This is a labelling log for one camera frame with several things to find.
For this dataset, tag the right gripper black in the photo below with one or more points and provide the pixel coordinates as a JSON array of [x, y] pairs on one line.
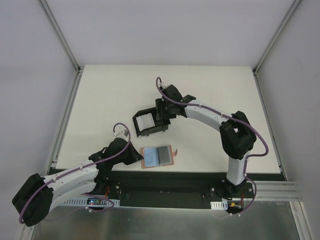
[[160, 116]]

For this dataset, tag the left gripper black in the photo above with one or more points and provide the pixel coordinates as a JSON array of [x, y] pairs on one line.
[[126, 155]]

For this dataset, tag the black card dispenser box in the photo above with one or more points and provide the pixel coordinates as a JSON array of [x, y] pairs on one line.
[[160, 124]]

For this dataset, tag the brown leather card holder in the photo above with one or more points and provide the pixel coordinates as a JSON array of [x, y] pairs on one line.
[[150, 157]]

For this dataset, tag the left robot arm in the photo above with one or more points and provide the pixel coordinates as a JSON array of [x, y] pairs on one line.
[[41, 194]]

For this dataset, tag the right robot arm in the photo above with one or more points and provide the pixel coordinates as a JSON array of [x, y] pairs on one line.
[[237, 138]]

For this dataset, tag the white cards stack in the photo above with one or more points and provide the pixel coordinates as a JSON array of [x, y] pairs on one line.
[[145, 121]]

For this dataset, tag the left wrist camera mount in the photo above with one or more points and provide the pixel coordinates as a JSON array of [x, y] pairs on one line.
[[124, 134]]

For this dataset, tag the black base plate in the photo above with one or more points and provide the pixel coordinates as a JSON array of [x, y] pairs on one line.
[[178, 190]]

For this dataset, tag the left white cable duct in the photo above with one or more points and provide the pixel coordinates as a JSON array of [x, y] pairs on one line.
[[84, 201]]

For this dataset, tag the white cable duct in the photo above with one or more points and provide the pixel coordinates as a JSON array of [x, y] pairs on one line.
[[84, 201], [219, 205]]

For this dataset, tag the right white cable duct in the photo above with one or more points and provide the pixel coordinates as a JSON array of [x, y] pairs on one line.
[[219, 205]]

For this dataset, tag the left aluminium frame post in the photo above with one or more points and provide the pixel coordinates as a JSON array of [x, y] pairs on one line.
[[59, 34]]

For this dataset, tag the aluminium frame post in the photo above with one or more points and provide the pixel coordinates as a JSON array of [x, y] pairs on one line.
[[277, 34], [59, 34]]

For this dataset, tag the aluminium rail right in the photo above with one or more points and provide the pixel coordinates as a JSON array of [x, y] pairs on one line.
[[278, 191]]

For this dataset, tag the right aluminium frame post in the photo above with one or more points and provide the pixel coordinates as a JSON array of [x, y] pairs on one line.
[[277, 34]]

